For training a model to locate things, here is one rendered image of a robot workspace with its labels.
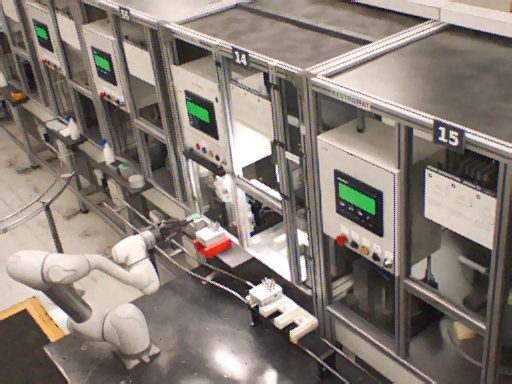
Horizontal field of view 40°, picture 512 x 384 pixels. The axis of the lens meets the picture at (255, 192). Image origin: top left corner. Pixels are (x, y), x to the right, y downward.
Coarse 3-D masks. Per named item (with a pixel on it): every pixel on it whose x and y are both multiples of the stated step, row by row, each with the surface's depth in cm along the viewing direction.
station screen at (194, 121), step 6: (186, 96) 344; (186, 102) 346; (192, 102) 341; (198, 102) 336; (204, 108) 333; (192, 114) 346; (192, 120) 348; (198, 120) 343; (204, 120) 338; (198, 126) 346; (204, 126) 340; (210, 126) 335; (204, 132) 343; (210, 132) 338
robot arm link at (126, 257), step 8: (128, 240) 332; (136, 240) 333; (120, 248) 329; (128, 248) 330; (136, 248) 331; (144, 248) 335; (120, 256) 329; (128, 256) 330; (136, 256) 331; (144, 256) 333; (128, 264) 332
